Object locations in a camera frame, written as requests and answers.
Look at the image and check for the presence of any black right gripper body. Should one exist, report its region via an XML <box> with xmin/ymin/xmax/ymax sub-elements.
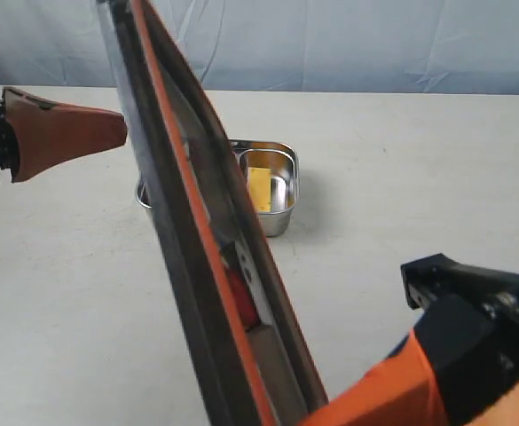
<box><xmin>400</xmin><ymin>254</ymin><xmax>519</xmax><ymax>425</ymax></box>

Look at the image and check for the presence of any dark transparent lunch box lid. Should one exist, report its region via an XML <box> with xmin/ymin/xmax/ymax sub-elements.
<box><xmin>96</xmin><ymin>1</ymin><xmax>327</xmax><ymax>425</ymax></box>

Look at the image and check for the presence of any yellow toy cheese wedge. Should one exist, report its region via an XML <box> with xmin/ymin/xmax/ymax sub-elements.
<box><xmin>248</xmin><ymin>167</ymin><xmax>271</xmax><ymax>213</ymax></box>

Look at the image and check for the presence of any stainless steel lunch box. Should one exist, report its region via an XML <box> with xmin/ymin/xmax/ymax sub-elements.
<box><xmin>135</xmin><ymin>138</ymin><xmax>301</xmax><ymax>239</ymax></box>

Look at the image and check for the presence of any blue wrinkled backdrop cloth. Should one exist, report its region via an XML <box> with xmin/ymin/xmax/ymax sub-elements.
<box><xmin>0</xmin><ymin>1</ymin><xmax>519</xmax><ymax>94</ymax></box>

